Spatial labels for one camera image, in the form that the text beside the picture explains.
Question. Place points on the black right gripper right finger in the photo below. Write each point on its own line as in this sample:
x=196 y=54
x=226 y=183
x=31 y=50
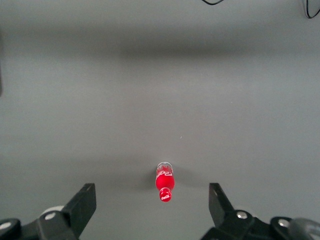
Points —
x=221 y=207

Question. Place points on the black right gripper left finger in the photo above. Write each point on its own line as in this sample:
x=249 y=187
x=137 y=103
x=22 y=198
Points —
x=80 y=207

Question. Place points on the red cola bottle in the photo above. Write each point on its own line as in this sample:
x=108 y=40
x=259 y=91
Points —
x=165 y=181

